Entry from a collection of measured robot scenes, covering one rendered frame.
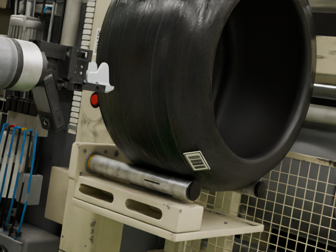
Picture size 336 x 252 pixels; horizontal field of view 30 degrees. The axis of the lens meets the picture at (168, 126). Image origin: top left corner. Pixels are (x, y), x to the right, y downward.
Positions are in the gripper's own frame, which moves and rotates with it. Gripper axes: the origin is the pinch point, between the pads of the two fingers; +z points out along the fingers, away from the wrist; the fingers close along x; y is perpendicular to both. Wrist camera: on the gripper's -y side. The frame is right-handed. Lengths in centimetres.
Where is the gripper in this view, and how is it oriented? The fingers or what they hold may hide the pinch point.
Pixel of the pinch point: (107, 90)
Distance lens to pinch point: 129.3
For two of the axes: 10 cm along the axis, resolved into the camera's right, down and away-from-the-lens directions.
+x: -7.5, -1.5, 6.5
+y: 1.6, -9.9, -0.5
